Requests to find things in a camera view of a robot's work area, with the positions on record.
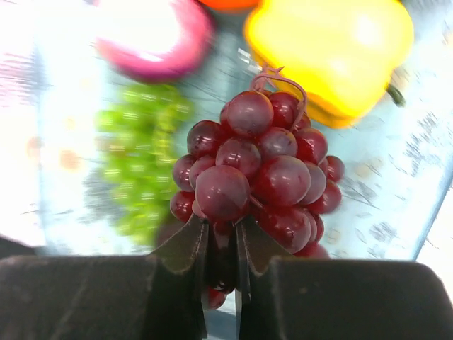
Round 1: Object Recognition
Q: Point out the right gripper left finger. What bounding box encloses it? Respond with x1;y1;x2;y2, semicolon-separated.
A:
1;217;209;339

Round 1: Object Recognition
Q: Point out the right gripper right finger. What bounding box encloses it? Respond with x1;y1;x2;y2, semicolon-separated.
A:
236;217;452;339

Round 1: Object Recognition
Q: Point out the red grape bunch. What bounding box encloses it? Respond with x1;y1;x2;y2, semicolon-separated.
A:
170;67;345;310

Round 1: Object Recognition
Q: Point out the green grape bunch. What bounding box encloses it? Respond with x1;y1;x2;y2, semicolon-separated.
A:
96;83;193;245

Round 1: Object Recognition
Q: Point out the yellow bell pepper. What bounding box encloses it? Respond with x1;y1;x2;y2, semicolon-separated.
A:
243;1;414;128

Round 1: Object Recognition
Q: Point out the blue transparent plastic tray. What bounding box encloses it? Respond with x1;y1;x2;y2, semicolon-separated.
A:
21;0;453;340

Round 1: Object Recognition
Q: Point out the purple onion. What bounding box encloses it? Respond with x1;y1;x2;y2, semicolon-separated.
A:
94;1;214;81

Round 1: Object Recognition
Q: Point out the orange fruit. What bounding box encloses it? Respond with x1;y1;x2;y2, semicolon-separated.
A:
200;0;260;11

